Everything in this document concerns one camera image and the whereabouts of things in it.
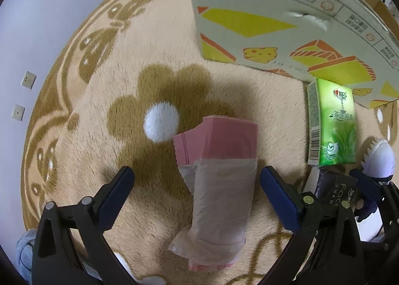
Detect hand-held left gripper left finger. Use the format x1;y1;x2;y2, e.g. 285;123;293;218
31;166;135;285

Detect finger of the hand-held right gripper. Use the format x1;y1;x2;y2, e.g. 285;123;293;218
350;169;399;242

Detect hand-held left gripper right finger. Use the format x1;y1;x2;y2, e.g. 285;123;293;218
260;166;365;285

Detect purple-haired doll plush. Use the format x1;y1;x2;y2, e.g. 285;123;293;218
355;138;396;222

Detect pink pack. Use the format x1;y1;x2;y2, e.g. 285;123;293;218
168;115;259;273

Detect cardboard box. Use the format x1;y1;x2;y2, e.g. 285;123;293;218
182;0;399;110

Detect dark tissue pack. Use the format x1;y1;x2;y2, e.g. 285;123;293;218
314;169;359;207

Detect beige flower printed blanket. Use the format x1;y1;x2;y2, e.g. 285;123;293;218
22;0;399;285

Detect green tissue pack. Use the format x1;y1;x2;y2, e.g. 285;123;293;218
306;78;357;167

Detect person's blue jeans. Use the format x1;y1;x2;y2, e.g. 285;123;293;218
16;229;42;285

